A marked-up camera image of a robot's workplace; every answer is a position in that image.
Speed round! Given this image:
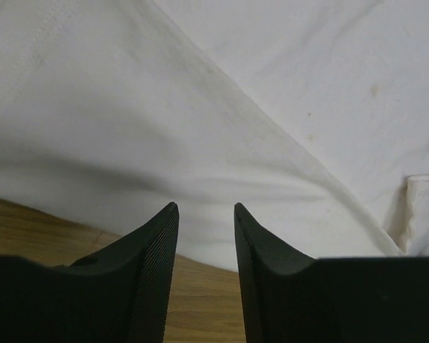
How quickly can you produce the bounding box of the white t shirt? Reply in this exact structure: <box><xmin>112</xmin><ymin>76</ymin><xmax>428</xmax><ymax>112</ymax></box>
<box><xmin>0</xmin><ymin>1</ymin><xmax>429</xmax><ymax>270</ymax></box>

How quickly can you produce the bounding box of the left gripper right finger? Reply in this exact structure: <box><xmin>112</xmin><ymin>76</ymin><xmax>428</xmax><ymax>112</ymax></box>
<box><xmin>234</xmin><ymin>204</ymin><xmax>429</xmax><ymax>342</ymax></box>

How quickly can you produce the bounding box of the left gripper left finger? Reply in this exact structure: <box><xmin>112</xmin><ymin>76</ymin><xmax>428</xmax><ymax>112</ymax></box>
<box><xmin>0</xmin><ymin>203</ymin><xmax>179</xmax><ymax>342</ymax></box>

